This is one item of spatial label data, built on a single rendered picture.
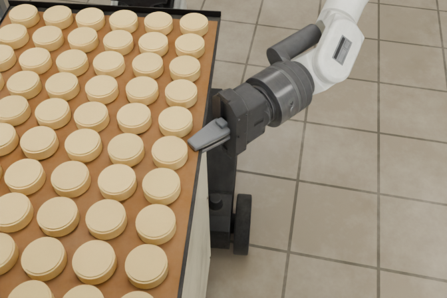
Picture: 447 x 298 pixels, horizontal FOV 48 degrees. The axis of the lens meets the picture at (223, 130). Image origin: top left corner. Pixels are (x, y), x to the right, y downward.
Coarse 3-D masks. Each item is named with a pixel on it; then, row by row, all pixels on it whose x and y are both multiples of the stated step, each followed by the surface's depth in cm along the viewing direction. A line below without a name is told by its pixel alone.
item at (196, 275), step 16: (208, 208) 134; (192, 224) 98; (208, 224) 138; (192, 240) 100; (208, 240) 142; (192, 256) 103; (208, 256) 147; (192, 272) 105; (208, 272) 155; (192, 288) 107
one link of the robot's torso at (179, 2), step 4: (176, 0) 119; (180, 0) 120; (184, 0) 121; (112, 4) 120; (116, 4) 119; (176, 4) 119; (180, 4) 119; (184, 4) 122; (176, 8) 118; (180, 8) 119; (184, 8) 122
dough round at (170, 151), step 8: (168, 136) 70; (176, 136) 71; (160, 144) 70; (168, 144) 70; (176, 144) 70; (184, 144) 70; (152, 152) 69; (160, 152) 69; (168, 152) 69; (176, 152) 69; (184, 152) 69; (160, 160) 68; (168, 160) 68; (176, 160) 68; (184, 160) 69; (176, 168) 69
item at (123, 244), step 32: (32, 32) 89; (64, 32) 89; (96, 32) 89; (128, 64) 83; (0, 96) 78; (160, 96) 78; (64, 128) 74; (192, 128) 74; (0, 160) 70; (64, 160) 70; (96, 160) 70; (192, 160) 70; (0, 192) 67; (96, 192) 67; (192, 192) 67; (32, 224) 64; (128, 224) 64; (0, 288) 58; (64, 288) 58; (128, 288) 58; (160, 288) 58
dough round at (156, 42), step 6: (144, 36) 85; (150, 36) 85; (156, 36) 85; (162, 36) 85; (138, 42) 84; (144, 42) 84; (150, 42) 84; (156, 42) 84; (162, 42) 84; (144, 48) 83; (150, 48) 83; (156, 48) 83; (162, 48) 83; (168, 48) 85; (162, 54) 84
